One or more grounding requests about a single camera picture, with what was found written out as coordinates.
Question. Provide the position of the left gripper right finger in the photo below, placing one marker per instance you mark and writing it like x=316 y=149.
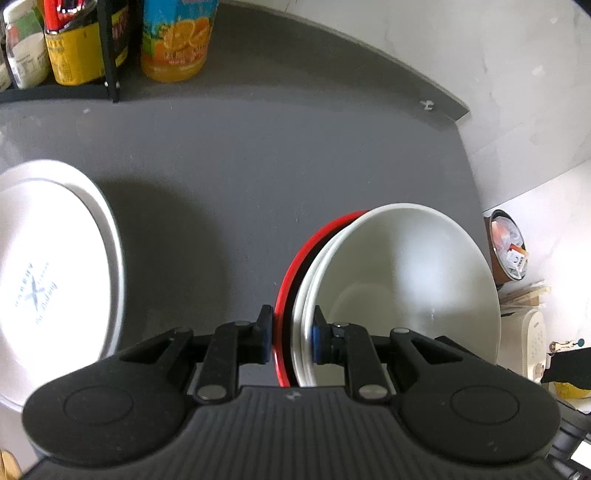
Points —
x=351 y=347

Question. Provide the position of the white plate with blue print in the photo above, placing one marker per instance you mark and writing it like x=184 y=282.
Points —
x=62 y=277

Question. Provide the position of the metal bowl with trash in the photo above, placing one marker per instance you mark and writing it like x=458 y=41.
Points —
x=509 y=255

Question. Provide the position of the white appliance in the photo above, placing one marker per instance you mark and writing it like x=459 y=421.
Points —
x=523 y=347

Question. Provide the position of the white jar green lid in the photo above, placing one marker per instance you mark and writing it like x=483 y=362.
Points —
x=25 y=44

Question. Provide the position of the yellow label sauce bottle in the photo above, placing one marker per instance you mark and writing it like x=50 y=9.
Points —
x=73 y=41

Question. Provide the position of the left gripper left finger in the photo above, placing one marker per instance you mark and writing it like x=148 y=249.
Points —
x=231 y=346

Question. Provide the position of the black metal kitchen rack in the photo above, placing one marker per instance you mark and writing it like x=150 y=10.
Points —
x=114 y=25

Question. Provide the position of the orange juice bottle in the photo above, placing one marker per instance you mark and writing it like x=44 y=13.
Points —
x=175 y=38

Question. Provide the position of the red bowl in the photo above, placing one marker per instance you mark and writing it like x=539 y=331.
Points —
x=283 y=318

